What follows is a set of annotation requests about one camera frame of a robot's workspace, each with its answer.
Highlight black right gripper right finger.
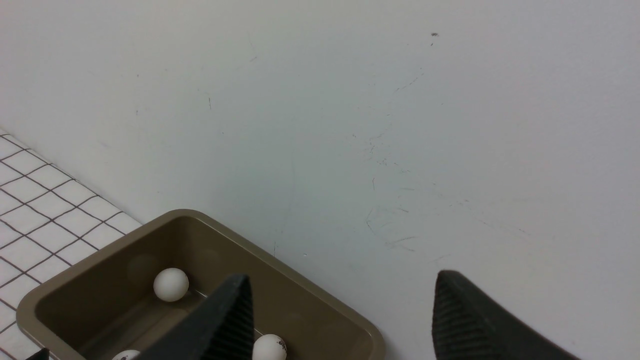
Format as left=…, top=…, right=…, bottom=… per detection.
left=432, top=270, right=577, bottom=360

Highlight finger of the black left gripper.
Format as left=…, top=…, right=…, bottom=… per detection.
left=26, top=348, right=50, bottom=360

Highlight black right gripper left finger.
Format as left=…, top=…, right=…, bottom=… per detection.
left=135, top=273, right=255, bottom=360

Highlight white ping-pong ball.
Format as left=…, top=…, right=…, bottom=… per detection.
left=112, top=349, right=140, bottom=360
left=251, top=333, right=288, bottom=360
left=153, top=268, right=190, bottom=303

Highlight olive plastic storage bin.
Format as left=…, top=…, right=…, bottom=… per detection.
left=16, top=209, right=386, bottom=360

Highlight white checkered table cloth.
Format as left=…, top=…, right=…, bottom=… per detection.
left=0, top=131, right=140, bottom=360

